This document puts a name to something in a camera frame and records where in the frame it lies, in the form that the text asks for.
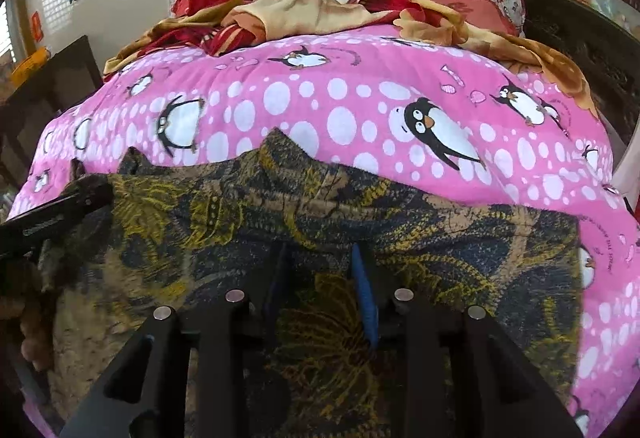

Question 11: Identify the white chair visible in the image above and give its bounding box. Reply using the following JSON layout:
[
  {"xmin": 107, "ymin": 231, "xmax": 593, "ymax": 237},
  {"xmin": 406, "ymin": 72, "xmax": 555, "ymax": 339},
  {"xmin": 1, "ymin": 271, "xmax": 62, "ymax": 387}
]
[{"xmin": 612, "ymin": 153, "xmax": 640, "ymax": 199}]

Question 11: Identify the dark wooden furniture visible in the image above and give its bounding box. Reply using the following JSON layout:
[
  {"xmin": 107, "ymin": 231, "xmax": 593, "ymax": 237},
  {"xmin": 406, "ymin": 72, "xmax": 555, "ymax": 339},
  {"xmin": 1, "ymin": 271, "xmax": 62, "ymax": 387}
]
[{"xmin": 0, "ymin": 35, "xmax": 103, "ymax": 189}]

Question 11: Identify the person's left hand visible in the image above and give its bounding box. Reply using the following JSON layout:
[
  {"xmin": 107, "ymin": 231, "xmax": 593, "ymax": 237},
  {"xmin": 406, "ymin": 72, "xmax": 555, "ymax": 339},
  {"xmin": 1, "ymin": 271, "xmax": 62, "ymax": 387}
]
[{"xmin": 17, "ymin": 303, "xmax": 56, "ymax": 369}]

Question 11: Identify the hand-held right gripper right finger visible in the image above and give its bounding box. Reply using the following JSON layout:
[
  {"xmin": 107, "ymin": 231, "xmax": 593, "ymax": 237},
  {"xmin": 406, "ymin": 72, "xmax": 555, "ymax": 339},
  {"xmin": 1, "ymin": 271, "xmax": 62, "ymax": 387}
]
[{"xmin": 350, "ymin": 243, "xmax": 583, "ymax": 438}]

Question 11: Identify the brown patterned shirt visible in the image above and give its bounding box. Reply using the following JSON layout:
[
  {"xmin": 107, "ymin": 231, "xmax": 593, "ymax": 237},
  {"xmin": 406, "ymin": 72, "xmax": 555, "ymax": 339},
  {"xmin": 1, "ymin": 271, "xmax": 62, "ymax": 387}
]
[{"xmin": 37, "ymin": 128, "xmax": 583, "ymax": 438}]

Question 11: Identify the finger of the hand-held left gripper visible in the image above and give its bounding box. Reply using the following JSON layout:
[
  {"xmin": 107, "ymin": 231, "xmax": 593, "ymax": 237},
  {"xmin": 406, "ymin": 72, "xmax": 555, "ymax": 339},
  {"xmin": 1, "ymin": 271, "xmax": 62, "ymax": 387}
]
[{"xmin": 0, "ymin": 175, "xmax": 113, "ymax": 261}]

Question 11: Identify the dark carved wooden cabinet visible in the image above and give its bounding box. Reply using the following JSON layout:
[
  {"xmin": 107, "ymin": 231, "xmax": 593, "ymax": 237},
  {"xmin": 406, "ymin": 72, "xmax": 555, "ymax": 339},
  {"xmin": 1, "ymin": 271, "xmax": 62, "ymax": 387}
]
[{"xmin": 502, "ymin": 0, "xmax": 640, "ymax": 144}]

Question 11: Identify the yellow bag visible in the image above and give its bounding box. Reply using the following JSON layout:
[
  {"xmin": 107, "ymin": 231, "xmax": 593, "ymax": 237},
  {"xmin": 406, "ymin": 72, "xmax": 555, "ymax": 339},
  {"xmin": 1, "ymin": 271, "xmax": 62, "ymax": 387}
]
[{"xmin": 10, "ymin": 47, "xmax": 52, "ymax": 86}]

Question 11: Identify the orange and red blanket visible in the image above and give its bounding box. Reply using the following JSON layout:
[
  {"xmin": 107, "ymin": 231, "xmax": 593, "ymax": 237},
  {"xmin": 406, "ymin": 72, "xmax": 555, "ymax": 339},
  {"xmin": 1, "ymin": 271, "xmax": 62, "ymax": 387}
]
[{"xmin": 102, "ymin": 0, "xmax": 601, "ymax": 119}]

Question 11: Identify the pink penguin print blanket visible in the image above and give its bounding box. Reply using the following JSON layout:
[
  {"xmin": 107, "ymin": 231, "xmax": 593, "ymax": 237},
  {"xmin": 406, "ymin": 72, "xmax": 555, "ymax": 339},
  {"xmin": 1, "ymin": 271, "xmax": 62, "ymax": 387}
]
[{"xmin": 7, "ymin": 30, "xmax": 640, "ymax": 438}]

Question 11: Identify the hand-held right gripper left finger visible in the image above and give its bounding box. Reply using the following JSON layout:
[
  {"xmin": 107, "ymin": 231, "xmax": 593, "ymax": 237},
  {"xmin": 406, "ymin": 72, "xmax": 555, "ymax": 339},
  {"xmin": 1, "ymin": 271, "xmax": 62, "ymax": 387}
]
[{"xmin": 60, "ymin": 243, "xmax": 288, "ymax": 438}]

